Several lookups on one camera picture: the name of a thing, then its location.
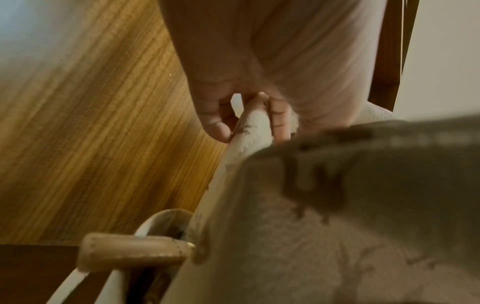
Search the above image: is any person's left hand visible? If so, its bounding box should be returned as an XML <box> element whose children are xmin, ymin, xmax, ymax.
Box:
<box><xmin>157</xmin><ymin>0</ymin><xmax>389</xmax><ymax>144</ymax></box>

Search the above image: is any cream patterned backpack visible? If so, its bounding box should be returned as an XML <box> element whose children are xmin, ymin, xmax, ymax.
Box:
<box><xmin>46</xmin><ymin>92</ymin><xmax>480</xmax><ymax>304</ymax></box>

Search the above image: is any dark wooden shelf cabinet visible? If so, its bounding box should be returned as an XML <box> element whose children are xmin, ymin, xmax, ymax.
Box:
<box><xmin>369</xmin><ymin>0</ymin><xmax>420</xmax><ymax>113</ymax></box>

